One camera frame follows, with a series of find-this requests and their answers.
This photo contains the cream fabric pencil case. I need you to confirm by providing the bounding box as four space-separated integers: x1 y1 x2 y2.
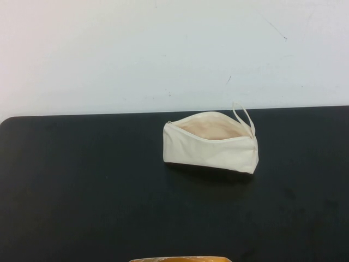
163 101 258 175

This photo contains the yellow orange rounded object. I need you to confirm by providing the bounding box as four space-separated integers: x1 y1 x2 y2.
128 255 231 262

